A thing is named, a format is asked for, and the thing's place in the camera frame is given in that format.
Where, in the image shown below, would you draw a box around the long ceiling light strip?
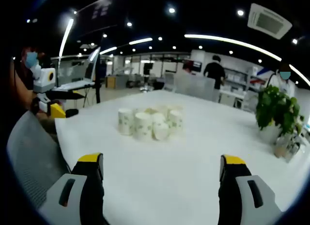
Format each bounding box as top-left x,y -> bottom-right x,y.
184,33 -> 283,63

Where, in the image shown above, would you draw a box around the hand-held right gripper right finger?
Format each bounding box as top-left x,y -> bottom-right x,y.
217,154 -> 284,225

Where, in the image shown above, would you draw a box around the wooden cabinet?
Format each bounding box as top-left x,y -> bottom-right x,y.
105,75 -> 122,89

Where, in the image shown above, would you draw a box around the white wall shelves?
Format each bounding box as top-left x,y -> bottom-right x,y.
224,66 -> 257,90

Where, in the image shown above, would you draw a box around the round ceiling spotlights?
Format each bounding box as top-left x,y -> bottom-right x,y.
25,1 -> 300,58

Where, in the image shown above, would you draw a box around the black tripod stand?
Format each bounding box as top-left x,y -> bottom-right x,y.
82,33 -> 104,108

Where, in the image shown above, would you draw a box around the red blue wall banner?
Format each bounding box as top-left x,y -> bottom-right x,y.
250,66 -> 272,85

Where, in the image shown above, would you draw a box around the short ceiling light strip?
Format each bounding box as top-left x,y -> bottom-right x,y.
59,18 -> 75,58
128,37 -> 154,46
99,46 -> 118,55

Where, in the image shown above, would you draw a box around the grey chair back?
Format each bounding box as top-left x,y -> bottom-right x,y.
163,71 -> 216,101

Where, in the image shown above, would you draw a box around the white table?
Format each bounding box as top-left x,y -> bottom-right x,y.
54,89 -> 306,225

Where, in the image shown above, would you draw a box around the green potted plant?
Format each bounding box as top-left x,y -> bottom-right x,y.
255,85 -> 305,145

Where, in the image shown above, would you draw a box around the black pouch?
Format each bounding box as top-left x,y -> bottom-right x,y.
64,108 -> 79,118

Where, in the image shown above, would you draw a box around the person's masked head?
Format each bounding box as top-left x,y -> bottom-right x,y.
20,47 -> 42,69

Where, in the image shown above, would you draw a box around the ceiling air conditioner vent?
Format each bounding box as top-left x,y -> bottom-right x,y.
247,3 -> 293,40

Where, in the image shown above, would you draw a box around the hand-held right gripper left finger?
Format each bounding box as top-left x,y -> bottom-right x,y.
38,152 -> 109,225

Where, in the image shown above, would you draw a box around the small glass jar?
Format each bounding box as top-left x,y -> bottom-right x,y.
273,136 -> 290,159

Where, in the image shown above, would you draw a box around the cluster of paper cups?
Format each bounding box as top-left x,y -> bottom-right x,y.
117,104 -> 185,141

